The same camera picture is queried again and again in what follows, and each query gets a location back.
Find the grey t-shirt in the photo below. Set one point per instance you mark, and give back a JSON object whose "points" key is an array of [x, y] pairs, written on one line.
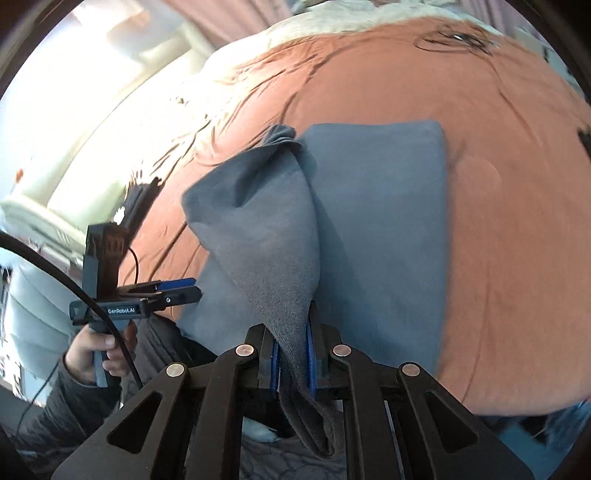
{"points": [[369, 230]]}

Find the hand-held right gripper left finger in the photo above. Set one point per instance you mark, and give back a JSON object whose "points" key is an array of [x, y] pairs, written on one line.
{"points": [[273, 369]]}

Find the cream duvet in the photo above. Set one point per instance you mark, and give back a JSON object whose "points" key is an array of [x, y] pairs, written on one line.
{"points": [[346, 18]]}

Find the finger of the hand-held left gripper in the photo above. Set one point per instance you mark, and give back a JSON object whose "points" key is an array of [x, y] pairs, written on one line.
{"points": [[184, 295], [178, 282]]}

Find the orange blanket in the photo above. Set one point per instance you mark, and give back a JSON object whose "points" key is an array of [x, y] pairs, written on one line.
{"points": [[508, 230]]}

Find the dark grey padded jacket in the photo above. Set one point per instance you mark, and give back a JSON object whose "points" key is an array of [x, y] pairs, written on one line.
{"points": [[175, 341]]}

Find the person's left forearm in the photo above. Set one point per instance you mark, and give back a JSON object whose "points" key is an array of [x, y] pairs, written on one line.
{"points": [[64, 410]]}

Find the pale grey cushion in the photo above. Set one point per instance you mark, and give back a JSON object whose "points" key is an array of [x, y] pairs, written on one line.
{"points": [[32, 314]]}

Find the person's left hand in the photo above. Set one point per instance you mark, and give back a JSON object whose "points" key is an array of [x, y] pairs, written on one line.
{"points": [[83, 350]]}

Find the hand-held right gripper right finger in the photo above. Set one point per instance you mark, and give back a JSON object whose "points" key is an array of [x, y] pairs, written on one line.
{"points": [[312, 364]]}

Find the teal printed bedsheet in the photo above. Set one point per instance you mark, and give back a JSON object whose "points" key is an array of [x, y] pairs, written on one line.
{"points": [[517, 431]]}

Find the black folded garment white mark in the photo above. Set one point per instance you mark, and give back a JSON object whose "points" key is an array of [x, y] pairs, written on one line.
{"points": [[138, 203]]}

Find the cream padded headboard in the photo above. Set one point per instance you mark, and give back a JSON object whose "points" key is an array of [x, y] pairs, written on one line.
{"points": [[92, 152]]}

